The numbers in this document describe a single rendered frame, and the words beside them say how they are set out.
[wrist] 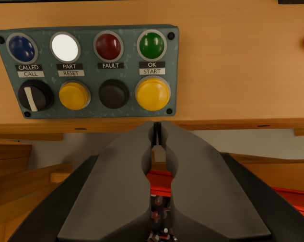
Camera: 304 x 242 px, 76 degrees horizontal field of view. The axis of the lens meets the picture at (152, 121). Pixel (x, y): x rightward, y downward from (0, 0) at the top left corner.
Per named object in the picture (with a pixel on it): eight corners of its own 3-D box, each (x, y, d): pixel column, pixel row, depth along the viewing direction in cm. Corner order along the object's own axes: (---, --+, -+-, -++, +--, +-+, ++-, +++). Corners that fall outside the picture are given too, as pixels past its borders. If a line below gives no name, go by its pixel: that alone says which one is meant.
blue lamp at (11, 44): (40, 63, 16) (30, 55, 15) (15, 63, 16) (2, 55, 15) (41, 42, 17) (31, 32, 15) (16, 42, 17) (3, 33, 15)
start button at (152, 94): (168, 107, 18) (169, 112, 17) (137, 107, 18) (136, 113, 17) (169, 76, 17) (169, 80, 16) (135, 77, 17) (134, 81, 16)
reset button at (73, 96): (91, 106, 18) (87, 111, 17) (65, 106, 18) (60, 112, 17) (86, 81, 17) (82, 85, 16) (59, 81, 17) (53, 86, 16)
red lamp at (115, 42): (123, 61, 16) (120, 53, 15) (97, 61, 16) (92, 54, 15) (123, 40, 17) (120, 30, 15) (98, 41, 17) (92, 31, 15)
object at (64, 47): (82, 62, 16) (75, 54, 15) (56, 62, 16) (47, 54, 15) (82, 41, 17) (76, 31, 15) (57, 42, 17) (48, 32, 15)
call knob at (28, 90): (55, 107, 18) (49, 113, 17) (28, 108, 18) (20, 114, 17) (48, 80, 17) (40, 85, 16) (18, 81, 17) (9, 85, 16)
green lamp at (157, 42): (165, 60, 16) (166, 52, 15) (138, 60, 16) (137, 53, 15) (164, 39, 17) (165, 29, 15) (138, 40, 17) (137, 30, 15)
